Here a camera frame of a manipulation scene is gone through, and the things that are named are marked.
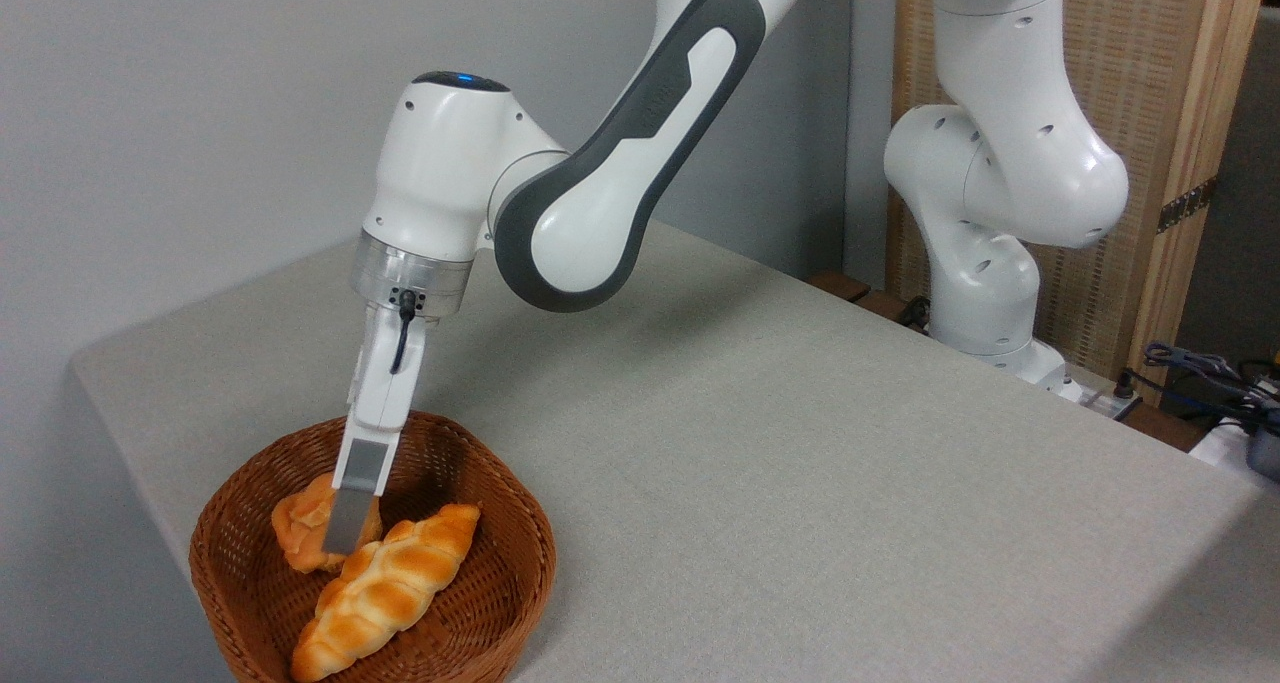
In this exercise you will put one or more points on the round knotted bread roll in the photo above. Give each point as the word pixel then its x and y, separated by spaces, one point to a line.
pixel 300 528

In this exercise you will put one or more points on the brown wicker basket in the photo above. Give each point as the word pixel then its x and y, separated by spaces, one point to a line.
pixel 480 583

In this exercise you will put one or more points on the metal screen hinge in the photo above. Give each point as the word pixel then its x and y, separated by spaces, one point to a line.
pixel 1187 205

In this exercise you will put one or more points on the brown wooden bench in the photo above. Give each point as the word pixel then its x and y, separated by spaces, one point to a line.
pixel 850 288

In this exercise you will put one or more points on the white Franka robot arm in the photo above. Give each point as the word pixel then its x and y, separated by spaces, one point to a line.
pixel 620 163

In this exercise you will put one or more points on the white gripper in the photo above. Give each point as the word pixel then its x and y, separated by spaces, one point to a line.
pixel 385 383

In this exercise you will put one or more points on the long braided bread loaf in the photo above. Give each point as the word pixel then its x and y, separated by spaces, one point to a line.
pixel 385 588

